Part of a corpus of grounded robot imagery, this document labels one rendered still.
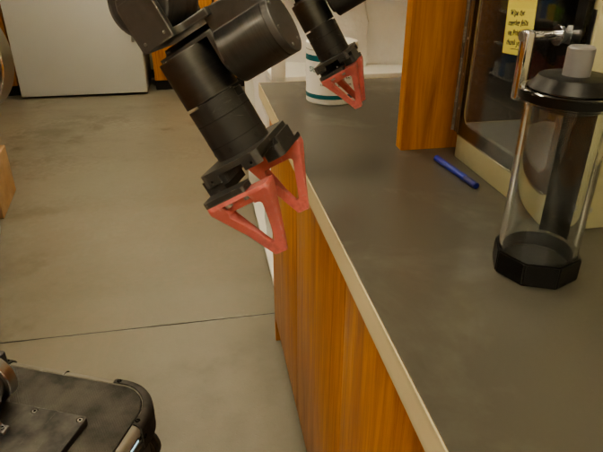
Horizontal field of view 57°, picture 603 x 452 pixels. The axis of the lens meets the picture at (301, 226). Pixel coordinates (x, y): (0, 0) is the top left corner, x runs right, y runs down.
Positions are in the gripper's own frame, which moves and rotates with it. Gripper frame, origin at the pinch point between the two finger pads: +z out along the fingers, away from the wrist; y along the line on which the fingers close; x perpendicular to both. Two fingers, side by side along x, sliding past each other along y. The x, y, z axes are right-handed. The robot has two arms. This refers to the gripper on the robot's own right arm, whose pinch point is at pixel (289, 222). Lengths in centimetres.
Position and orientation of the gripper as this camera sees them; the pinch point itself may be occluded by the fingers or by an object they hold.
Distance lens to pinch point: 57.4
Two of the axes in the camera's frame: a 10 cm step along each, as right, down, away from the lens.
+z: 4.9, 8.2, 2.9
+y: 2.2, -4.4, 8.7
